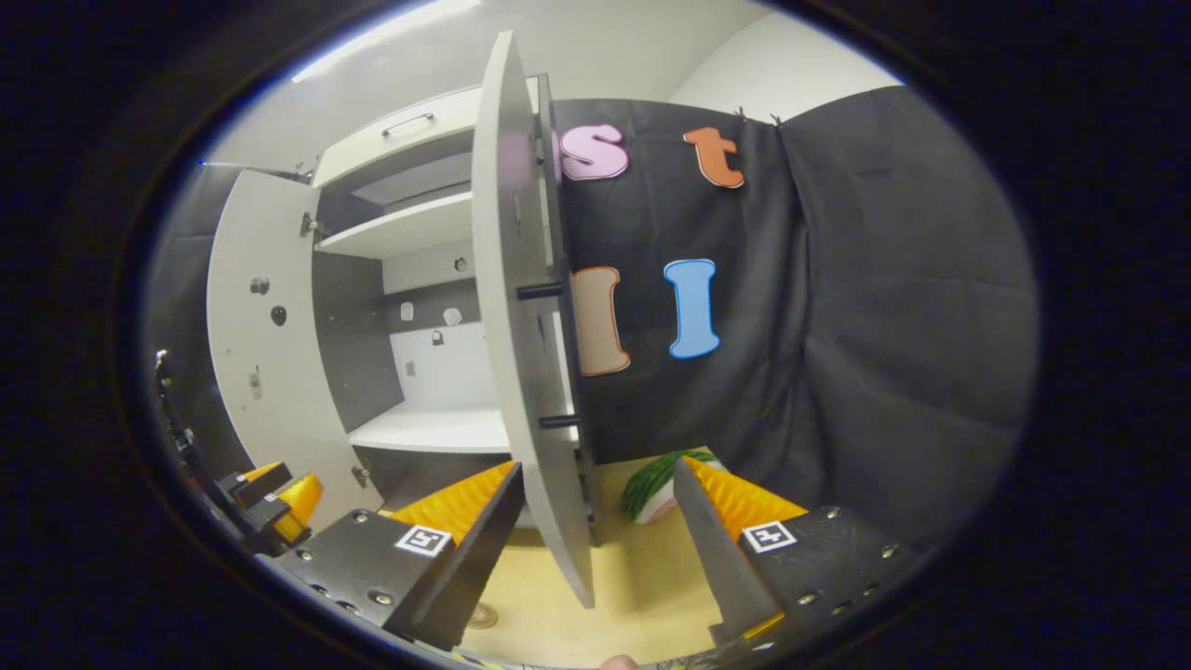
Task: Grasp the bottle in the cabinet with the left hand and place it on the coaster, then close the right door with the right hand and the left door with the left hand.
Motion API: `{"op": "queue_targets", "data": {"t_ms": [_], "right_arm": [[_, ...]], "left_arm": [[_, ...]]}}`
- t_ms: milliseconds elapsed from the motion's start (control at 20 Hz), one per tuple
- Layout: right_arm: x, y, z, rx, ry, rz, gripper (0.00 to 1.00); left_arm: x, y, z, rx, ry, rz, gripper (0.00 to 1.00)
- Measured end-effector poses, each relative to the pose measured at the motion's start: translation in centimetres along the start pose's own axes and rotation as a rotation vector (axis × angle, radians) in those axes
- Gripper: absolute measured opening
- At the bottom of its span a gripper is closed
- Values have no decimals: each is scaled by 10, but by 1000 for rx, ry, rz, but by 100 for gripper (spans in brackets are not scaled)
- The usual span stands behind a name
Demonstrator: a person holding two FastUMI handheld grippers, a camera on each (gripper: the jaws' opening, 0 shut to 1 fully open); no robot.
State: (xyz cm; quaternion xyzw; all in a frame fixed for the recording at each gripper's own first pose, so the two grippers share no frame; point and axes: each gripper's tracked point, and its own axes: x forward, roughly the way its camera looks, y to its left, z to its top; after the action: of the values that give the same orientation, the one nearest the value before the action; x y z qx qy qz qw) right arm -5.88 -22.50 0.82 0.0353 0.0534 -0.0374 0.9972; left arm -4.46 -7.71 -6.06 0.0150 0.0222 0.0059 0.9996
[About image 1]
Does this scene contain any white and grey cabinet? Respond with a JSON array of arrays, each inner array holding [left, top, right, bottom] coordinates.
[[312, 74, 596, 550]]

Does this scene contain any white cabinet door camera sticker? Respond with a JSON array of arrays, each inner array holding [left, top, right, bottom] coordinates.
[[205, 167, 384, 531]]

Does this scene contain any black backdrop cloth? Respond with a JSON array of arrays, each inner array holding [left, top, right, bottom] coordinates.
[[140, 160, 313, 466], [549, 86, 1041, 550]]

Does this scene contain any black door handle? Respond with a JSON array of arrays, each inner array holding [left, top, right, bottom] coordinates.
[[515, 279, 585, 431]]

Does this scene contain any white cabinet door headphone sticker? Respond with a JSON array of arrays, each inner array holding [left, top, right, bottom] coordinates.
[[470, 30, 601, 610]]

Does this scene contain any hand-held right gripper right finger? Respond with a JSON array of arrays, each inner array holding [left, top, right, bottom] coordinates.
[[672, 456, 927, 650]]

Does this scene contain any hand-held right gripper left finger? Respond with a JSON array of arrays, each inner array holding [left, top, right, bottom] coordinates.
[[270, 459, 527, 652]]

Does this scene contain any white cabinet drawer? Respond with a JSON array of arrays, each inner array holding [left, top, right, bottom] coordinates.
[[312, 76, 541, 190]]

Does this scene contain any green striped watermelon toy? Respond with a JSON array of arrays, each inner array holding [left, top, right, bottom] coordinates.
[[620, 449, 727, 525]]

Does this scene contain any white cabinet shelf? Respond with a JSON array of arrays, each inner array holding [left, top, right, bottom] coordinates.
[[314, 191, 477, 260]]

